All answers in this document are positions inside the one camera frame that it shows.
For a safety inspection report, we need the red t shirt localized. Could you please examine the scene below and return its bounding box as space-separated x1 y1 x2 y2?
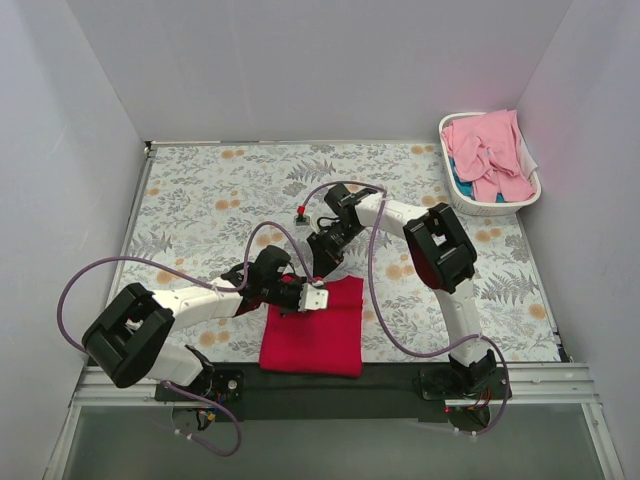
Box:
259 276 364 378

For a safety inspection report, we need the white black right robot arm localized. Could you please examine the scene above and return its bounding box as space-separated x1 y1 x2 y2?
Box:
307 181 508 402

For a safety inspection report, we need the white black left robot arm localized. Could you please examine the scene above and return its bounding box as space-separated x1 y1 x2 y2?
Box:
81 246 311 400

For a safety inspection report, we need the floral table mat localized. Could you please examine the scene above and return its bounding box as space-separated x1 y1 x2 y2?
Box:
116 143 560 362

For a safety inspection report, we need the white laundry basket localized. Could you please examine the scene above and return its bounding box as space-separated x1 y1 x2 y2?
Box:
438 109 542 216

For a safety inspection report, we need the blue garment in basket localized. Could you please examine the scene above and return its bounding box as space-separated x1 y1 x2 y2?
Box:
449 157 474 200

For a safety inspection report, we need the pink t shirt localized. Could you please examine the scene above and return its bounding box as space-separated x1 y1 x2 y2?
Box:
441 109 536 203

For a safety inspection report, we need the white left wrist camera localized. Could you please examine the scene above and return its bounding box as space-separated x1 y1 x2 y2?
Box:
298 282 329 312

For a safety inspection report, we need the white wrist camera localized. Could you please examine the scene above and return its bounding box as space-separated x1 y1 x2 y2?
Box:
294 205 310 226
298 282 329 312

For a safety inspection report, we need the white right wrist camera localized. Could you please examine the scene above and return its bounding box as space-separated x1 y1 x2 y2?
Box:
294 205 310 226

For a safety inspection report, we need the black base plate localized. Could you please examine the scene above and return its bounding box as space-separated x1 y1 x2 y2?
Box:
154 362 512 424

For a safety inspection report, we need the aluminium frame rail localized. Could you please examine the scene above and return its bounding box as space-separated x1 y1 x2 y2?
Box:
71 362 600 406

